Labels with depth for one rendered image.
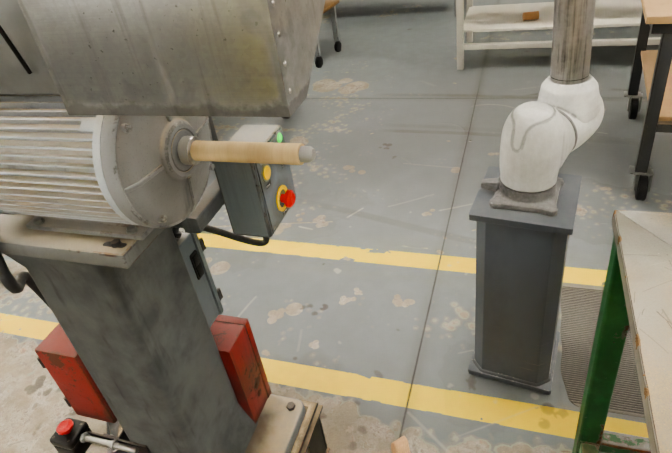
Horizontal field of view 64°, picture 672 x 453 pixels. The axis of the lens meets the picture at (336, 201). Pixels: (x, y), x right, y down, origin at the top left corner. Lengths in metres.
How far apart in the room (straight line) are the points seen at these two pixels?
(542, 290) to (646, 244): 0.61
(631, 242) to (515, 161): 0.48
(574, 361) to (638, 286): 1.11
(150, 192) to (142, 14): 0.32
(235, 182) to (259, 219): 0.10
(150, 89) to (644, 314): 0.81
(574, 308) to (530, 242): 0.76
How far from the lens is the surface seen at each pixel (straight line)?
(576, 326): 2.25
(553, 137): 1.50
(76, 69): 0.70
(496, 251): 1.64
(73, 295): 1.14
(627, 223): 1.19
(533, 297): 1.73
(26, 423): 2.44
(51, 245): 1.03
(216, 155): 0.84
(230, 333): 1.44
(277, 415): 1.65
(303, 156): 0.78
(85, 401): 1.46
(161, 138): 0.85
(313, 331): 2.23
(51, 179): 0.92
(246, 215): 1.18
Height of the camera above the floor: 1.62
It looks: 33 degrees down
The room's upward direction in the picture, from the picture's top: 9 degrees counter-clockwise
